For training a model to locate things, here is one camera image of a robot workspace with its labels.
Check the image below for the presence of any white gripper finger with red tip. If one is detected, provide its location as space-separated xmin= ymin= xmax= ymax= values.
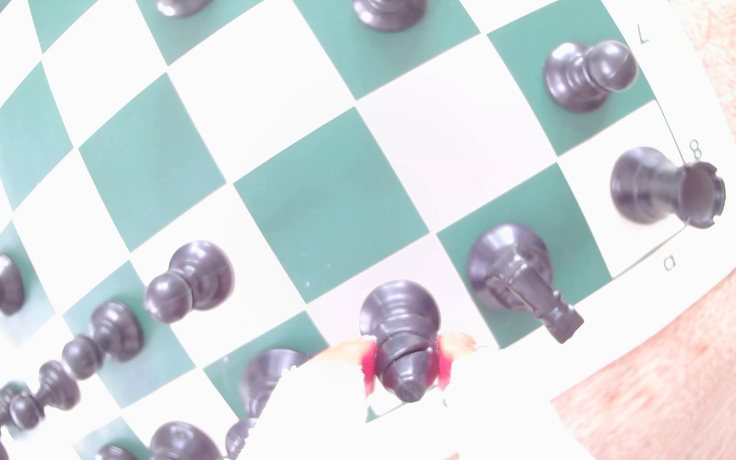
xmin=250 ymin=337 xmax=382 ymax=460
xmin=437 ymin=331 xmax=581 ymax=460

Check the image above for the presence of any black chess bishop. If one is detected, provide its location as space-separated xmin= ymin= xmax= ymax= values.
xmin=359 ymin=280 xmax=442 ymax=403
xmin=95 ymin=444 xmax=139 ymax=460

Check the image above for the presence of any black chess queen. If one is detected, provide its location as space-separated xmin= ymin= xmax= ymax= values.
xmin=224 ymin=348 xmax=310 ymax=460

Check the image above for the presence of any black chess king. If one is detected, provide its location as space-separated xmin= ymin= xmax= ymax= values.
xmin=149 ymin=422 xmax=222 ymax=460

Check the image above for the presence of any green white chess mat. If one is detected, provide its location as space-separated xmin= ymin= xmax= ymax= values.
xmin=0 ymin=0 xmax=736 ymax=460

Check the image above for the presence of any black chess rook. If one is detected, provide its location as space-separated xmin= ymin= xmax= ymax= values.
xmin=610 ymin=146 xmax=727 ymax=230

